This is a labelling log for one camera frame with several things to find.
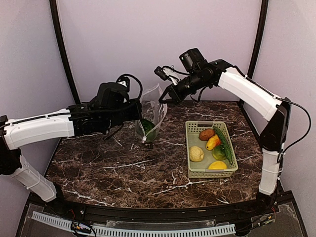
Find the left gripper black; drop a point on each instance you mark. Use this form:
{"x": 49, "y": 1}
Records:
{"x": 137, "y": 113}

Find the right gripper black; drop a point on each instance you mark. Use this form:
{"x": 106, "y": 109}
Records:
{"x": 178, "y": 97}

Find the clear dotted zip top bag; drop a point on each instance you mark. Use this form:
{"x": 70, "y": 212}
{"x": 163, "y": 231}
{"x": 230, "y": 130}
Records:
{"x": 152, "y": 109}

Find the bok choy toy green white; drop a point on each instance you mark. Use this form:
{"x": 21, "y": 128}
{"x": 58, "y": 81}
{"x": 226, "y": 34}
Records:
{"x": 148, "y": 130}

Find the brown potato toy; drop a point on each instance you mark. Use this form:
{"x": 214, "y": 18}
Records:
{"x": 205, "y": 135}

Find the beige wrinkled round food toy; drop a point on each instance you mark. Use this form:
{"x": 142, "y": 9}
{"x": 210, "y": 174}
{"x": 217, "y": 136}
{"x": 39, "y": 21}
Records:
{"x": 196, "y": 154}

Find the orange yellow pepper toy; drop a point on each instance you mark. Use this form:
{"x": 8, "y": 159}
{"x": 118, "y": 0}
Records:
{"x": 213, "y": 142}

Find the pale green plastic basket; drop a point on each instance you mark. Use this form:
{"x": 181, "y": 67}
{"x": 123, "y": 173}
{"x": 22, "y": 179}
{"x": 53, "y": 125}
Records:
{"x": 200, "y": 169}

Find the green cucumber toy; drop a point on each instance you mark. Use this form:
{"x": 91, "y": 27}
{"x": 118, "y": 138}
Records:
{"x": 227, "y": 148}

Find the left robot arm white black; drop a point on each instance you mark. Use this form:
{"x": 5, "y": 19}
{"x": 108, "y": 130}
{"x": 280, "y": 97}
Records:
{"x": 76, "y": 120}

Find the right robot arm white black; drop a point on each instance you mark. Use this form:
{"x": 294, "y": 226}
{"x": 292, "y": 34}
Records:
{"x": 200, "y": 74}

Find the yellow lemon toy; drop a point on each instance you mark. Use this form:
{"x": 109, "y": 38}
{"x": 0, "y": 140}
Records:
{"x": 218, "y": 165}

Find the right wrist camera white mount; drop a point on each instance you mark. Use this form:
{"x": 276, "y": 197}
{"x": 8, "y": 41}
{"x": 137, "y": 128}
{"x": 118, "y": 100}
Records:
{"x": 166, "y": 73}

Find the black front rail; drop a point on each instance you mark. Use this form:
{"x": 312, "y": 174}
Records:
{"x": 221, "y": 213}

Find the white slotted cable duct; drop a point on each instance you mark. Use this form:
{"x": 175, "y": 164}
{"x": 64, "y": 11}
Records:
{"x": 136, "y": 229}

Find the left black frame post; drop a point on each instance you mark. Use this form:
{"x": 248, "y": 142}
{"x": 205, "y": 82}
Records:
{"x": 62, "y": 50}

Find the black frame post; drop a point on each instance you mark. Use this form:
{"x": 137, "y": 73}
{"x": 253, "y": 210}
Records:
{"x": 62, "y": 50}
{"x": 258, "y": 38}

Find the right black frame post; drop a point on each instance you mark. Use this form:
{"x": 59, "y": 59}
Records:
{"x": 258, "y": 38}

